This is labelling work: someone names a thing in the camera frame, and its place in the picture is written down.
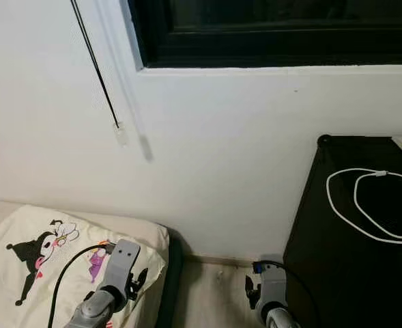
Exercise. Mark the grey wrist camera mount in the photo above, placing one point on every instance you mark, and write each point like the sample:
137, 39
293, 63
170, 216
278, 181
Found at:
122, 265
272, 290

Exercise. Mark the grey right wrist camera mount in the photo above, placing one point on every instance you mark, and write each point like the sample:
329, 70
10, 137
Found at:
272, 290

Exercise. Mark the dark window opening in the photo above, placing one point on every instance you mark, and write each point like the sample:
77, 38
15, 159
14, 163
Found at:
276, 44

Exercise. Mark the cream cartoon print quilt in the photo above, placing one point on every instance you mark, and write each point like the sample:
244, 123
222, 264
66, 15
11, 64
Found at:
44, 273

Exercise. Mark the mattress with beige sheet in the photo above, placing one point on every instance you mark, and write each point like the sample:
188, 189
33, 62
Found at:
139, 229

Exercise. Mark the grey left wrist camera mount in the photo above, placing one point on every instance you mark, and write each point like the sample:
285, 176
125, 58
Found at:
122, 265

